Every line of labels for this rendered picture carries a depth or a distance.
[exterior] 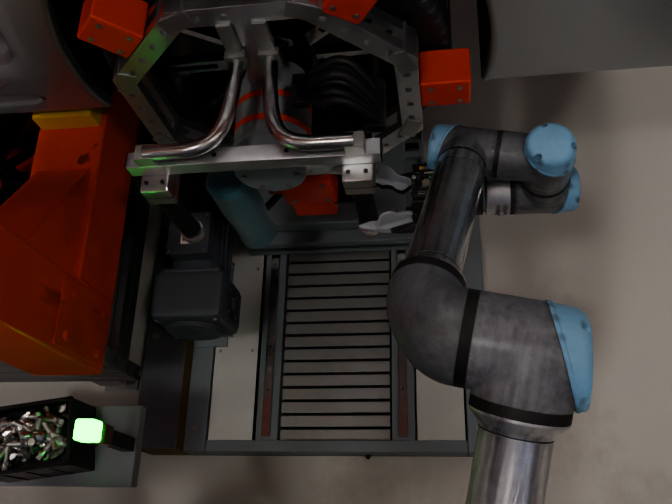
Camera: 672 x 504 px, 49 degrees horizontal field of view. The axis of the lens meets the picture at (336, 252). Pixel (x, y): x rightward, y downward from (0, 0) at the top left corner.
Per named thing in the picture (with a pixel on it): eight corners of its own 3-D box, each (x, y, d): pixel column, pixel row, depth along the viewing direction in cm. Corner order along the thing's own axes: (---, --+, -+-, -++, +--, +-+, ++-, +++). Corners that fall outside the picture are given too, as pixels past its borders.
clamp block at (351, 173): (376, 146, 123) (372, 129, 119) (376, 194, 120) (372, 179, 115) (346, 148, 124) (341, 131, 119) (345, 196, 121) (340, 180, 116)
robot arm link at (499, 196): (505, 182, 127) (508, 225, 124) (478, 184, 127) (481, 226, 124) (508, 161, 120) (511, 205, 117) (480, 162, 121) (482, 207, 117)
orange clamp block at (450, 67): (420, 73, 138) (468, 70, 136) (421, 108, 135) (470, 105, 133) (418, 50, 131) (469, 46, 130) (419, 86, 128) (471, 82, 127)
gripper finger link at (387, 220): (354, 213, 121) (407, 193, 121) (359, 228, 126) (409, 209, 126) (361, 229, 120) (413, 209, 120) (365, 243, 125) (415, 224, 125)
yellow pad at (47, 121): (109, 74, 167) (100, 61, 163) (100, 127, 162) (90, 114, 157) (53, 79, 169) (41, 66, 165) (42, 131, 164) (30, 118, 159)
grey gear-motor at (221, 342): (265, 217, 215) (231, 158, 183) (255, 357, 199) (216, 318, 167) (205, 220, 218) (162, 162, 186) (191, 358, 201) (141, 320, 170)
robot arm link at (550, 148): (497, 158, 107) (494, 192, 117) (576, 168, 105) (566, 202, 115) (505, 113, 110) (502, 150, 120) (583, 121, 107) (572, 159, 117)
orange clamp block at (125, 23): (150, 2, 122) (97, -23, 117) (144, 40, 119) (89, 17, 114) (134, 24, 127) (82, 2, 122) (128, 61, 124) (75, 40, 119)
